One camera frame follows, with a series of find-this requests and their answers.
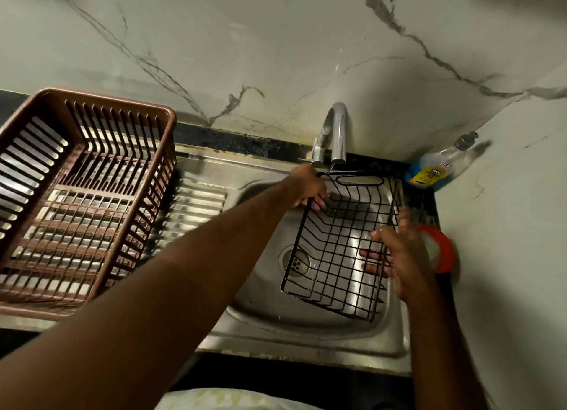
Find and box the person's left hand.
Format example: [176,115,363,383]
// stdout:
[289,164,331,214]

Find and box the person's right hand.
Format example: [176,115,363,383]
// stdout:
[358,207,438,305]

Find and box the black wire dish rack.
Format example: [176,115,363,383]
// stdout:
[280,170,406,323]

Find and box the person's right forearm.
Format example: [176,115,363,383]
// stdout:
[402,286,489,410]

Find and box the person's left forearm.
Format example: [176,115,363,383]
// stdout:
[0,173,304,410]

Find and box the red round scrub tub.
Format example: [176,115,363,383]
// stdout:
[414,225,457,274]

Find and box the clear dish soap bottle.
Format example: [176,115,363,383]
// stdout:
[405,132,480,192]

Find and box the round sink drain strainer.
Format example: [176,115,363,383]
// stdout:
[278,245,316,277]

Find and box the chrome faucet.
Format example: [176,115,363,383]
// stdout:
[297,102,349,167]

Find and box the stainless steel sink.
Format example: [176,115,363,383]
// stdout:
[0,143,415,377]

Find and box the person's cream shirt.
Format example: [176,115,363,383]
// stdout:
[154,388,325,410]

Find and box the brown plastic dish basket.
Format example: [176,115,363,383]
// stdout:
[0,88,178,321]

